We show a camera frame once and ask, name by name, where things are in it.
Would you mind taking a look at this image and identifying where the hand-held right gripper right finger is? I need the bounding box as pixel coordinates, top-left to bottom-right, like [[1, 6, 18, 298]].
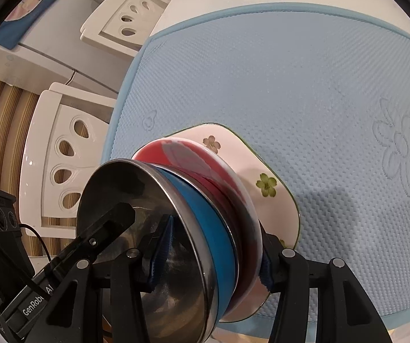
[[260, 233, 393, 343]]

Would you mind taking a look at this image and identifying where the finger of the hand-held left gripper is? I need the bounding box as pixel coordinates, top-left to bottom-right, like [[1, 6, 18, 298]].
[[52, 202, 136, 276]]

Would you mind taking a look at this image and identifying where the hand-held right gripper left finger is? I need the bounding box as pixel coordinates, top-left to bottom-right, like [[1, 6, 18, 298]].
[[40, 215, 175, 343]]

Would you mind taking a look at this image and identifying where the blue steel bowl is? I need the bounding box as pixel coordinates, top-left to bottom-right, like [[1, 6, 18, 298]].
[[75, 159, 239, 343]]

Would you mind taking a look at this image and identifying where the magenta steel bowl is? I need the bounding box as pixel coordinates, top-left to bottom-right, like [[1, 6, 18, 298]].
[[132, 139, 263, 308]]

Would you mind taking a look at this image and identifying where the white floral plate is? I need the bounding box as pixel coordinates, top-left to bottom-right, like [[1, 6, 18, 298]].
[[180, 123, 300, 324]]

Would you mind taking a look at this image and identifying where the white carved chair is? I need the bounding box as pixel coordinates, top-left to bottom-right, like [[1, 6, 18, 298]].
[[80, 0, 170, 57], [19, 82, 120, 238]]

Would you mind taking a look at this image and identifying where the white cabinet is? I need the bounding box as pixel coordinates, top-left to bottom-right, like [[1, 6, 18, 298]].
[[0, 32, 120, 97]]

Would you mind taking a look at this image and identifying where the light blue textured mat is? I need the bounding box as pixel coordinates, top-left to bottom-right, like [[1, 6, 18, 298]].
[[101, 5, 410, 340]]

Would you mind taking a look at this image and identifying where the blue cushion pink circle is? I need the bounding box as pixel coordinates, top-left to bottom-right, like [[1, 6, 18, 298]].
[[0, 0, 75, 49]]

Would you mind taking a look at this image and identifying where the black cable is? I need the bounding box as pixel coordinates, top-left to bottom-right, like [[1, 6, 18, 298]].
[[18, 223, 53, 294]]

